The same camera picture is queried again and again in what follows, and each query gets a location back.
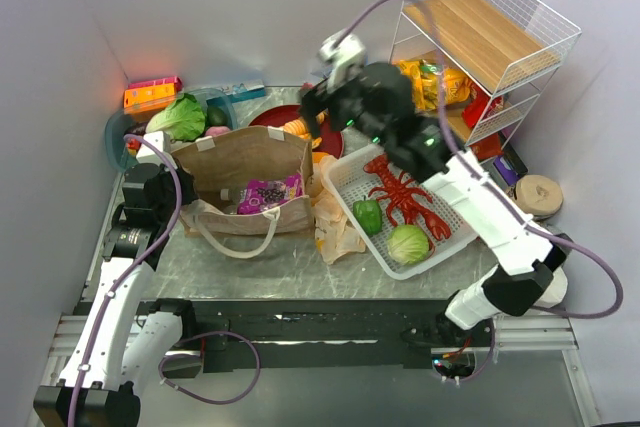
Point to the orange plastic grocery bag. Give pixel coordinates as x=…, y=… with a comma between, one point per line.
x=334, y=235

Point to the green napa cabbage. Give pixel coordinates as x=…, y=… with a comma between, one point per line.
x=182, y=120

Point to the white paper roll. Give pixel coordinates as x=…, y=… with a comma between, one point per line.
x=556, y=291

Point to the purple pouch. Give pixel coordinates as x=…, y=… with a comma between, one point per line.
x=510, y=172

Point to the brown paper grocery bag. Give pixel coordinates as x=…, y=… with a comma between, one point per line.
x=231, y=161

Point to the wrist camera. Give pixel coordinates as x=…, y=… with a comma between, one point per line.
x=156, y=149
x=344, y=60

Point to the clear water bottle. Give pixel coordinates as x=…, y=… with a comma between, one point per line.
x=232, y=198

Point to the long orange bread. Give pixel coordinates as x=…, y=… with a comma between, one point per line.
x=298, y=128

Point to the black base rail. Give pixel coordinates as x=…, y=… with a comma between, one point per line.
x=326, y=333

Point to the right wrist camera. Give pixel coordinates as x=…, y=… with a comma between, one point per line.
x=344, y=60

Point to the orange box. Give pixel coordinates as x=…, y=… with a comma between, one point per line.
x=136, y=96

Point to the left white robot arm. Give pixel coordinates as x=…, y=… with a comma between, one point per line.
x=109, y=368

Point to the green bell pepper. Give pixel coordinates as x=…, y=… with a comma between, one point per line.
x=368, y=214

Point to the blue transparent bowl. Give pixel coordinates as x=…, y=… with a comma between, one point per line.
x=134, y=122

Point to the pink box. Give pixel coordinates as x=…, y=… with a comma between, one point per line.
x=171, y=80

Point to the white wire shelf rack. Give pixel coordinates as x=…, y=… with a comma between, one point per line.
x=508, y=48

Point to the red toy lobster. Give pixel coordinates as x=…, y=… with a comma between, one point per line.
x=401, y=196

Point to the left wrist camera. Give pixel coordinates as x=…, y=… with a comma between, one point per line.
x=156, y=149

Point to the green round cabbage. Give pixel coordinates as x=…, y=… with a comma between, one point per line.
x=408, y=244

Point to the dark green avocado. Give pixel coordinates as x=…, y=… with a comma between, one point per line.
x=216, y=117

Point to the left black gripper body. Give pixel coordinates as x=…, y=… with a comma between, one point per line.
x=176, y=186

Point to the teal white box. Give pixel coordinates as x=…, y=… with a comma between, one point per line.
x=243, y=91

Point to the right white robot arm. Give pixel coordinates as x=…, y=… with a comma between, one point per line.
x=525, y=261

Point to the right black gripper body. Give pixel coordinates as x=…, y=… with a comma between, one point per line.
x=317, y=101

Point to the red round plate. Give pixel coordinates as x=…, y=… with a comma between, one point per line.
x=329, y=142

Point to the white plastic basket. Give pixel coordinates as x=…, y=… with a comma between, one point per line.
x=349, y=183

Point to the red snack packet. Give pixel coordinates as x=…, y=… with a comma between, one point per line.
x=480, y=106

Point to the red box bottom shelf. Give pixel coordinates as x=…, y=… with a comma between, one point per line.
x=486, y=148

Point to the yellow orange chips bag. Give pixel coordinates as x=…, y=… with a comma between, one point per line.
x=428, y=79

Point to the purple grape snack bag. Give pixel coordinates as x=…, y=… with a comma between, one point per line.
x=259, y=195

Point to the purple onion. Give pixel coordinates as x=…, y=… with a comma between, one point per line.
x=215, y=131

